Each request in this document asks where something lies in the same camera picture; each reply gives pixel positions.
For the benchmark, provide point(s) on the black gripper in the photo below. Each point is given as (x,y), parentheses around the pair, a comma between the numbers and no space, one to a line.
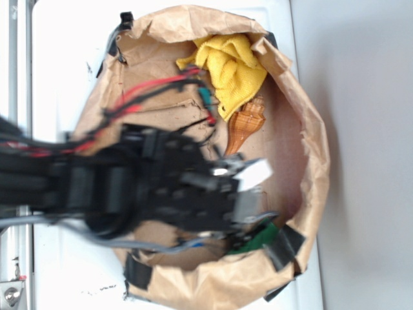
(175,184)

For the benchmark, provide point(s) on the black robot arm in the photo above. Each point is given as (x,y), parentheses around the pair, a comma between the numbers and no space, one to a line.
(98,189)

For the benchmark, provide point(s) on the green rectangular block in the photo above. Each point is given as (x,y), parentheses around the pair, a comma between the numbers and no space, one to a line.
(262,234)

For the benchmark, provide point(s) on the orange conch seashell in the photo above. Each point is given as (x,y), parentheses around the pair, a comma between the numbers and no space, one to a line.
(245,122)

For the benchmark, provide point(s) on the yellow microfiber cloth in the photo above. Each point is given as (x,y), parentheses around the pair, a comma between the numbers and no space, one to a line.
(235,72)

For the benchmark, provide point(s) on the brown paper lined bin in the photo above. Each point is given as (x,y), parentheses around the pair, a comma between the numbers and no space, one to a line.
(293,139)

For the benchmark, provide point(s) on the metal frame rail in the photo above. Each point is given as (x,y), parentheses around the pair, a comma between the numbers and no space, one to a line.
(20,112)

